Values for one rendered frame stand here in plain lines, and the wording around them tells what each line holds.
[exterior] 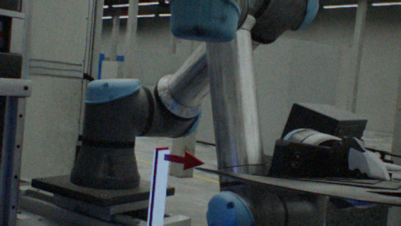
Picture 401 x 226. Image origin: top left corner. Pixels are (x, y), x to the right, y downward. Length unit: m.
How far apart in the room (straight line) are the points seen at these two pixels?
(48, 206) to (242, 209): 0.59
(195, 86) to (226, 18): 0.58
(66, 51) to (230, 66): 1.82
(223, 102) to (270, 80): 9.72
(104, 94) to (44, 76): 1.39
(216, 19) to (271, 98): 9.95
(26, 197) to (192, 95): 0.46
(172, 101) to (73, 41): 1.51
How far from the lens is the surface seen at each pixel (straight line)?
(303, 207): 0.91
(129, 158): 1.21
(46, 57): 2.56
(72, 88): 2.69
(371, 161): 0.68
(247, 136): 0.85
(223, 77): 0.87
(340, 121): 1.21
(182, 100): 1.20
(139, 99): 1.21
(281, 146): 0.73
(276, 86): 10.46
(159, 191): 0.70
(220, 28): 0.59
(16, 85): 1.12
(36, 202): 1.33
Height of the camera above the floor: 1.28
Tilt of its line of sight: 3 degrees down
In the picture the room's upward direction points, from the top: 5 degrees clockwise
